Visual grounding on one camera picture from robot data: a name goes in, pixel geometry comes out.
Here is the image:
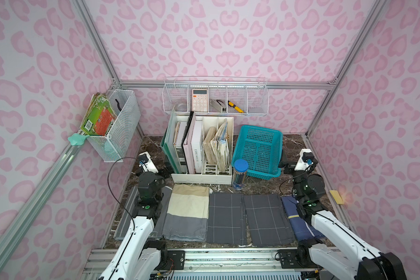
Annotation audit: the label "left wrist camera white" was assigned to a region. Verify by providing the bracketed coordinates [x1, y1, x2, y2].
[137, 152, 159, 174]

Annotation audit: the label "grey pillowcase with white stripe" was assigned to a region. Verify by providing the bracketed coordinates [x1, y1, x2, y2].
[113, 186, 172, 241]

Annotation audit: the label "blue lid pencil jar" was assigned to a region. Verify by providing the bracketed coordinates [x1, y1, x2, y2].
[232, 159, 249, 191]

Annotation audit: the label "yellow utility knife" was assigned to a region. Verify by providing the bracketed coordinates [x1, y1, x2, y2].
[227, 100, 245, 114]

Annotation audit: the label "beige cream grey pillowcase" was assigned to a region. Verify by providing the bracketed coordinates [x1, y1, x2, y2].
[162, 184, 210, 242]

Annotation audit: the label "clear dome in shelf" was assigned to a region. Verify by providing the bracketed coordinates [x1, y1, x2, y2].
[173, 101, 189, 113]

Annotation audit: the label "mint green clip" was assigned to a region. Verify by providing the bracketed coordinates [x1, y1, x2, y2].
[68, 133, 89, 146]

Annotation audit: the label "pink white book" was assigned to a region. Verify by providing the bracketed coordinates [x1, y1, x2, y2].
[182, 112, 204, 175]

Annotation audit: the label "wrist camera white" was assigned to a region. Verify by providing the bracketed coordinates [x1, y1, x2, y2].
[295, 149, 319, 173]
[137, 152, 159, 174]

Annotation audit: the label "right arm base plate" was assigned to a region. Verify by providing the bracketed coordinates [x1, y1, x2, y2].
[274, 249, 309, 269]

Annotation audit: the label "yellow sticky note pad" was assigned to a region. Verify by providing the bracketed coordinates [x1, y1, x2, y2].
[330, 190, 344, 205]

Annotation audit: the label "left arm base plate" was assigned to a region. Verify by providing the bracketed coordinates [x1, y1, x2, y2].
[155, 250, 186, 270]

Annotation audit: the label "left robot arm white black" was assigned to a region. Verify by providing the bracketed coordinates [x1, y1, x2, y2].
[99, 163, 165, 280]

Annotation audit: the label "green red booklet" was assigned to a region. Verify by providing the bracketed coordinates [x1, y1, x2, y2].
[80, 93, 117, 137]

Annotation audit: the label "brown paper envelopes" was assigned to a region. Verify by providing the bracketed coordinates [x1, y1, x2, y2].
[203, 118, 230, 174]

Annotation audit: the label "white file organiser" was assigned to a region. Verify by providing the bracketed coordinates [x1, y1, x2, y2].
[171, 115, 234, 185]

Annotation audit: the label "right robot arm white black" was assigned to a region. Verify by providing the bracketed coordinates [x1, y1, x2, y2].
[278, 149, 407, 280]

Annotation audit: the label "pink calculator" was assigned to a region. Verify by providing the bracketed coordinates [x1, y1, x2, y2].
[191, 88, 209, 113]

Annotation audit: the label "white wire wall shelf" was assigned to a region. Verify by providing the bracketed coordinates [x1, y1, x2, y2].
[162, 77, 270, 116]

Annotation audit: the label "dark grey checked pillowcase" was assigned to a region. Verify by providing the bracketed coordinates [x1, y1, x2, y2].
[243, 194, 296, 247]
[206, 193, 247, 246]

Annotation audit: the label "green folder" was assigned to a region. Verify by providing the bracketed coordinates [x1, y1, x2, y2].
[161, 110, 182, 174]

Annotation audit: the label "navy blue pillowcase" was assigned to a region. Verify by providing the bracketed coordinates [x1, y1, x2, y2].
[281, 196, 325, 241]

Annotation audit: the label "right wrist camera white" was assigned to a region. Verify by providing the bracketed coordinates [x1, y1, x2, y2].
[295, 149, 319, 173]

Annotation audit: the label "teal plastic basket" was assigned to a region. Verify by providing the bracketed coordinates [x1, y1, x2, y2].
[232, 125, 283, 180]

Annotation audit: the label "white mesh wall basket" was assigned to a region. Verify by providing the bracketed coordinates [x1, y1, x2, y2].
[87, 89, 141, 162]

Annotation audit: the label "grey stapler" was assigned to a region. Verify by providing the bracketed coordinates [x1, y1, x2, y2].
[210, 99, 226, 113]

